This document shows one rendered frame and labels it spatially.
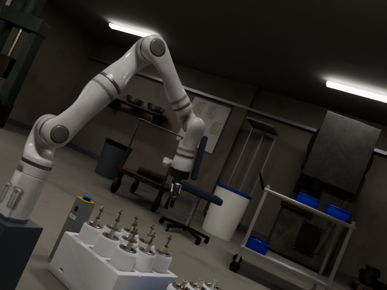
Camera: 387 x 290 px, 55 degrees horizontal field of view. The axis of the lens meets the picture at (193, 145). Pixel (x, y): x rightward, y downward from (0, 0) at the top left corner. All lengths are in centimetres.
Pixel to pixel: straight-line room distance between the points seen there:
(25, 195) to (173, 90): 58
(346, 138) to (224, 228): 251
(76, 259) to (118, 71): 83
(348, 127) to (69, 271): 533
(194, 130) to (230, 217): 381
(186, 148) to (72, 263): 71
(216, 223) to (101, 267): 364
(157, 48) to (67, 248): 95
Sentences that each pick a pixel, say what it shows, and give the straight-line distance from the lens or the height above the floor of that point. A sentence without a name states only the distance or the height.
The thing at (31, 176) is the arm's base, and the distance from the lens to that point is 117.
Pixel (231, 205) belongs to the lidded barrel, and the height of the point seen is 47.
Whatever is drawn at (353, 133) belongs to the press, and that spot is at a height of 225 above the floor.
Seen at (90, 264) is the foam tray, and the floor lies 14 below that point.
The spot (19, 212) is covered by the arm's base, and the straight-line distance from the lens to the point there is 120.
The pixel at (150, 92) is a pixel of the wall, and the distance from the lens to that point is 911.
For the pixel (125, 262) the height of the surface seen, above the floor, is 21.
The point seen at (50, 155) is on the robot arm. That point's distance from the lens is 122.
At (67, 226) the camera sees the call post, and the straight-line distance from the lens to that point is 190.
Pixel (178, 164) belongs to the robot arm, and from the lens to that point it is 136.
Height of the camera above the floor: 64
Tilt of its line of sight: 4 degrees up
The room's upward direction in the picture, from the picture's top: 24 degrees clockwise
